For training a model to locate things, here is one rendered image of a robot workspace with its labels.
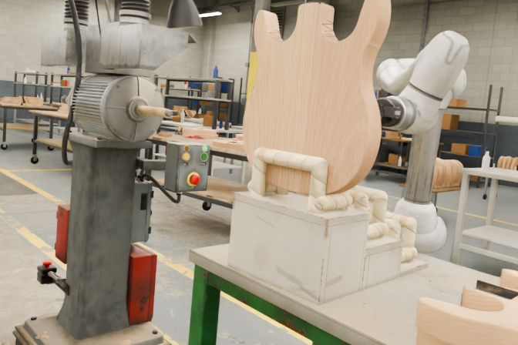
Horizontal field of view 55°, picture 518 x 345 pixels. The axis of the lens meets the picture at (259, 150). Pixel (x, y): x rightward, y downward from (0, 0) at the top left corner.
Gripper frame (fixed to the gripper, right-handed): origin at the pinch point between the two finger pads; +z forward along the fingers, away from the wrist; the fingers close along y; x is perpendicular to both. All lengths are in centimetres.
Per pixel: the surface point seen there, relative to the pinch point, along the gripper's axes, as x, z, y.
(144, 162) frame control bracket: -28, -15, 106
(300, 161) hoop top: -12.0, 18.1, -3.8
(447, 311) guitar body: -29, 25, -40
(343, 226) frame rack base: -23.9, 13.7, -12.8
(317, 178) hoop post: -14.7, 17.9, -8.6
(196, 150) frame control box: -22, -33, 95
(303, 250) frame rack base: -29.4, 19.1, -7.7
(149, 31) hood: 19, 10, 70
